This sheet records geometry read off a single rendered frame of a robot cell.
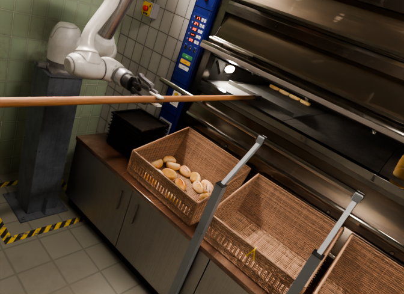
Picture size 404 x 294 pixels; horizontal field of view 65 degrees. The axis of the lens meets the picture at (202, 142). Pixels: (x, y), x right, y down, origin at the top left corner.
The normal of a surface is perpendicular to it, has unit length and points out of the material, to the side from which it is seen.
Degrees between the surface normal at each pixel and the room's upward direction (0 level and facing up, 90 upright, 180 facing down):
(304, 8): 70
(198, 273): 90
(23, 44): 90
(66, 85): 90
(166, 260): 90
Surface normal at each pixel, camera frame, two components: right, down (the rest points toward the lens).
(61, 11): 0.73, 0.49
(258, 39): -0.44, -0.18
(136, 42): -0.59, 0.12
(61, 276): 0.33, -0.86
